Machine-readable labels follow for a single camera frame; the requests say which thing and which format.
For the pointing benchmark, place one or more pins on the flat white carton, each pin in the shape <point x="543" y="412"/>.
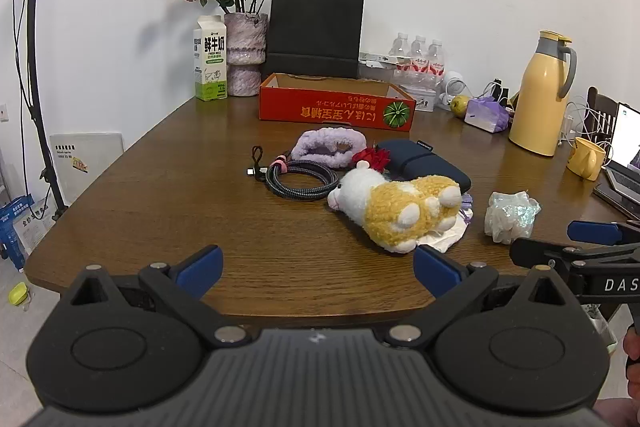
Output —
<point x="375" y="59"/>

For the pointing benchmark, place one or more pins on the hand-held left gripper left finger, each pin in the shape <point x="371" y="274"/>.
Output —
<point x="202" y="269"/>

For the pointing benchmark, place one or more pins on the yellow mug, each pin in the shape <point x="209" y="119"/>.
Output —
<point x="585" y="159"/>

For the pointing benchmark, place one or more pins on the white printed bag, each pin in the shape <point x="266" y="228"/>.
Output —
<point x="35" y="227"/>

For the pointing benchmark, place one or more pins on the black paper bag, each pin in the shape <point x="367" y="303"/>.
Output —
<point x="315" y="27"/>

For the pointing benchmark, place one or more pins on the white round desk gadget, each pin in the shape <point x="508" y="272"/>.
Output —
<point x="454" y="82"/>

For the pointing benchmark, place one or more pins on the dark navy pouch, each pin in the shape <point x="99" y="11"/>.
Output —
<point x="425" y="162"/>

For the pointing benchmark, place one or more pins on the purple tissue pack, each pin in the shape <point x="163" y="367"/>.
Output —
<point x="485" y="117"/>

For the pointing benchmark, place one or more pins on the purple fluffy headband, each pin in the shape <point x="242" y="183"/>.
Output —
<point x="312" y="146"/>

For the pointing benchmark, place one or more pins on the blue package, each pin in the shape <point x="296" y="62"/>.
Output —
<point x="10" y="237"/>

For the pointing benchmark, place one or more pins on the grey laptop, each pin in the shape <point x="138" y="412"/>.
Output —
<point x="622" y="187"/>

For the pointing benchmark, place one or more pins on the white paper napkin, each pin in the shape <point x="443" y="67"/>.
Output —
<point x="442" y="239"/>

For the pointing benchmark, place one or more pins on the white green milk carton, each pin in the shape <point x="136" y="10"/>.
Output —
<point x="210" y="62"/>

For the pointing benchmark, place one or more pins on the white and yellow plush toy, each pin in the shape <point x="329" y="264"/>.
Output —
<point x="395" y="212"/>

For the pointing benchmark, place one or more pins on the clear plastic wrap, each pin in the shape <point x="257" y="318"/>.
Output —
<point x="510" y="217"/>

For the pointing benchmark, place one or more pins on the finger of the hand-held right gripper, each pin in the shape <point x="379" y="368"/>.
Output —
<point x="595" y="233"/>
<point x="540" y="253"/>

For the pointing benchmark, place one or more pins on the white wall socket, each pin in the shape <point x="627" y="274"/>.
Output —
<point x="3" y="112"/>

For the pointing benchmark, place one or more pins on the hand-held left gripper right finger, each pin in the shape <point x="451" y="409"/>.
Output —
<point x="435" y="269"/>

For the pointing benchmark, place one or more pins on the yellow thermos jug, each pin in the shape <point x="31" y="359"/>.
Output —
<point x="540" y="102"/>

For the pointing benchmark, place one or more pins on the white flat panel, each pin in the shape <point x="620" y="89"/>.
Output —
<point x="95" y="149"/>

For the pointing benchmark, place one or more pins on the red cardboard box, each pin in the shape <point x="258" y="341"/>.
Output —
<point x="325" y="109"/>

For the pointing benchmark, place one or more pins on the yellow green pear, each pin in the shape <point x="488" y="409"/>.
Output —
<point x="460" y="106"/>

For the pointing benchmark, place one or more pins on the white printed tin box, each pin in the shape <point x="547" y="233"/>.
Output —
<point x="430" y="99"/>

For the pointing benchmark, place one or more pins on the purple mottled vase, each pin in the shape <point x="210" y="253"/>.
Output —
<point x="245" y="52"/>

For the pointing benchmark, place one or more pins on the dark wooden chair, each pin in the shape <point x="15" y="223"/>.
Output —
<point x="600" y="107"/>

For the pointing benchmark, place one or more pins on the red flower hair clip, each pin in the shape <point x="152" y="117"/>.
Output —
<point x="372" y="157"/>

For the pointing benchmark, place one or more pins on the person's right hand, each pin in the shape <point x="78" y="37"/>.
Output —
<point x="633" y="354"/>

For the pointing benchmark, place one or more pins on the yellow green plastic case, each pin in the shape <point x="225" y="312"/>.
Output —
<point x="19" y="294"/>

